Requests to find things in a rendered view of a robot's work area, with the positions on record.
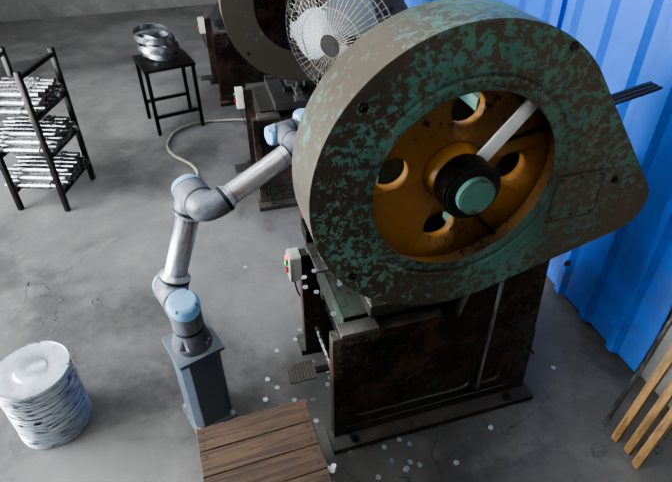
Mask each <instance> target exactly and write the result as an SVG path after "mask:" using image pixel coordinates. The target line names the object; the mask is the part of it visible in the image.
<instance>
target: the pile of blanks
mask: <svg viewBox="0 0 672 482"><path fill-rule="evenodd" d="M69 357H70V355H69ZM67 365H69V366H68V369H67V371H66V372H65V374H64V375H63V377H62V378H61V379H60V380H59V381H58V382H57V383H56V384H55V385H54V386H53V387H51V388H50V389H48V390H47V391H45V392H44V393H42V394H40V395H37V396H35V397H32V398H29V399H25V400H23V399H21V400H20V401H8V400H3V399H1V398H0V406H1V408H2V409H3V410H4V412H5V413H6V415H7V417H8V419H9V421H10V422H11V423H12V424H13V426H14V427H15V429H16V431H17V432H18V434H19V436H20V438H21V439H22V440H23V442H24V443H25V444H27V445H28V446H30V447H32V448H35V449H51V448H53V447H54V446H55V447H58V446H61V445H63V444H65V443H67V442H69V441H71V440H72V439H74V438H75V437H76V436H77V435H78V434H80V433H81V432H82V430H83V429H84V428H85V427H86V425H87V424H88V422H89V420H90V418H91V414H92V411H91V410H92V403H91V401H90V399H89V396H88V394H87V391H86V389H85V386H84V384H83V382H82V380H81V378H80V376H79V375H78V372H77V370H76V367H75V365H74V363H73V361H72V359H71V357H70V361H69V363H68V364H67ZM55 447H54V448H55Z"/></svg>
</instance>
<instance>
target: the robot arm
mask: <svg viewBox="0 0 672 482"><path fill-rule="evenodd" d="M304 110H305V108H300V109H296V110H295V111H294V112H293V118H290V119H288V120H284V121H281V122H278V123H273V124H271V125H269V126H266V127H265V129H264V136H265V139H266V141H267V143H268V144H269V145H271V146H273V145H277V144H280V146H279V147H277V148H276V149H275V150H273V151H272V152H270V153H269V154H268V155H266V156H265V157H263V158H262V159H261V160H259V161H258V162H256V163H255V164H254V165H252V166H251V167H249V168H248V169H247V170H245V171H244V172H242V173H241V174H240V175H238V176H237V177H235V178H234V179H233V180H231V181H230V182H228V183H227V184H226V185H224V186H218V187H216V188H215V189H213V190H211V189H210V188H209V186H208V185H207V184H206V183H205V181H204V180H203V179H201V178H200V177H199V176H197V175H195V174H185V175H182V176H180V177H179V178H177V179H176V180H175V181H174V183H173V184H172V187H171V192H172V195H173V197H174V204H173V209H172V211H173V213H174V214H175V215H176V216H175V221H174V226H173V231H172V236H171V241H170V246H169V251H168V256H167V260H166V265H165V268H164V269H162V270H161V271H160V273H159V275H158V276H156V277H155V278H154V280H153V284H152V288H153V291H154V294H155V296H156V298H157V299H158V300H159V302H160V304H161V305H162V307H163V308H164V310H165V312H166V313H167V315H168V317H169V319H170V321H171V324H172V328H173V337H172V346H173V349H174V351H175V353H176V354H178V355H179V356H182V357H195V356H198V355H201V354H203V353H204V352H205V351H207V350H208V349H209V347H210V346H211V344H212V334H211V331H210V330H209V328H208V327H207V326H206V325H205V323H204V320H203V315H202V311H201V303H200V300H199V298H198V296H197V295H196V293H195V292H193V291H192V290H189V283H190V279H191V276H190V274H189V273H188V269H189V264H190V260H191V256H192V251H193V247H194V242H195V238H196V233H197V229H198V225H199V221H201V222H208V221H213V220H216V219H219V218H221V217H223V216H225V215H227V214H228V213H230V212H231V211H232V210H234V209H235V208H236V204H237V203H238V202H240V201H241V200H243V199H244V198H245V197H247V196H248V195H249V194H251V193H252V192H254V191H255V190H256V189H258V188H259V187H260V186H262V185H263V184H265V183H266V182H267V181H269V180H270V179H271V178H273V177H274V176H276V175H277V174H278V173H280V172H281V171H282V170H284V169H285V168H287V167H288V166H289V165H291V164H292V156H293V147H294V142H295V137H296V133H297V129H298V126H299V123H300V120H301V117H302V115H303V112H304Z"/></svg>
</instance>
